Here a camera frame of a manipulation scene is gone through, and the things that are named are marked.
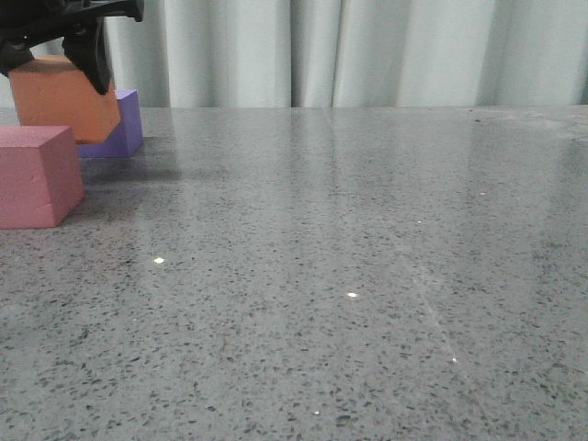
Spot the pale green curtain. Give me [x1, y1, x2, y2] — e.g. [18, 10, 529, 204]
[105, 1, 587, 108]

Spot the purple foam cube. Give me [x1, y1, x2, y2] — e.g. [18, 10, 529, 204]
[77, 89, 143, 158]

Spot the pink foam cube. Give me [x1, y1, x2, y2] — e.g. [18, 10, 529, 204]
[1, 126, 85, 229]

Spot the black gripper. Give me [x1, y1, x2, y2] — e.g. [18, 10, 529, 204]
[0, 1, 144, 95]

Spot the orange foam cube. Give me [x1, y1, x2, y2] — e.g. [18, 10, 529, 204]
[8, 55, 121, 144]

